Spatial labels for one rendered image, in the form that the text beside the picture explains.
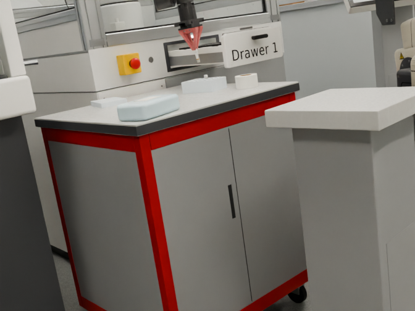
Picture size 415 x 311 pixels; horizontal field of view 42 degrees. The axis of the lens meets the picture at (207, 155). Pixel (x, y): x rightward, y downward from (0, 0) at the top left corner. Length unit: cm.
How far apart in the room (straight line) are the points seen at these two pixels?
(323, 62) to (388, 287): 271
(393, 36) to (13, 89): 185
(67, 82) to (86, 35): 26
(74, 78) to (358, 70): 218
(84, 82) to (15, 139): 47
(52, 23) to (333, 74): 222
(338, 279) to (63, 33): 131
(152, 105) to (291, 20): 271
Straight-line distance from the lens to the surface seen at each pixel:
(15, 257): 167
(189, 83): 177
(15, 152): 162
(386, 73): 278
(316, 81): 390
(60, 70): 214
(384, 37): 276
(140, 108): 132
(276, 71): 254
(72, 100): 210
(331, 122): 113
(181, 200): 142
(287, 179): 171
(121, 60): 195
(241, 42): 190
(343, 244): 127
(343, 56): 376
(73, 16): 198
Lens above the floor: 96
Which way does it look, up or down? 13 degrees down
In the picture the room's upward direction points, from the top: 8 degrees counter-clockwise
